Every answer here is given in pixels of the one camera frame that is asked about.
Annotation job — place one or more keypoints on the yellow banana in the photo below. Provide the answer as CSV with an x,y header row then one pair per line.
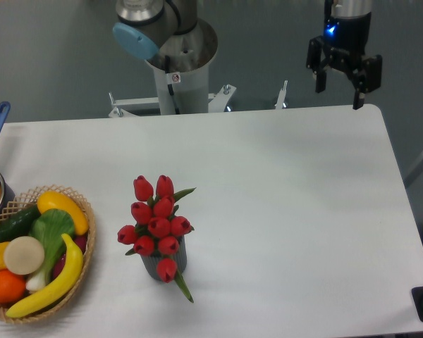
x,y
56,288

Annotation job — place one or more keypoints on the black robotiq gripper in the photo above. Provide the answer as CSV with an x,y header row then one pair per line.
x,y
342,47

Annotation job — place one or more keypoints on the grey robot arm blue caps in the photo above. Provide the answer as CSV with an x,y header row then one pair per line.
x,y
143,27

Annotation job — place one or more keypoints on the dark grey ribbed vase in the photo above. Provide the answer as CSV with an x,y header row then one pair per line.
x,y
180,257

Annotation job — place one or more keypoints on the dark red vegetable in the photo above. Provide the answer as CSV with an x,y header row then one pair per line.
x,y
81,242

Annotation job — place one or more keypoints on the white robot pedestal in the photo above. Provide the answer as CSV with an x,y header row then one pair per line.
x,y
181,70

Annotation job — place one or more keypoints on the beige round slice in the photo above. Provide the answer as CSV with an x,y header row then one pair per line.
x,y
23,255

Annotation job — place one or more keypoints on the green bok choy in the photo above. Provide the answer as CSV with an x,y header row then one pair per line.
x,y
47,230

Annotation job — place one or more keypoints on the red tulip bouquet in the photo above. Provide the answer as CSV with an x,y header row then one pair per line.
x,y
157,227

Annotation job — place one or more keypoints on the yellow squash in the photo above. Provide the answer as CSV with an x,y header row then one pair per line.
x,y
56,200

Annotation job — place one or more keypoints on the green cucumber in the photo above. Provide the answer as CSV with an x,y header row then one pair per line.
x,y
18,224

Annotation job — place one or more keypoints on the woven wicker basket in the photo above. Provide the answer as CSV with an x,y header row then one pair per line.
x,y
30,198

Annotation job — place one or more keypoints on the orange fruit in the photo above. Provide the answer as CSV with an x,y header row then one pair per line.
x,y
12,287

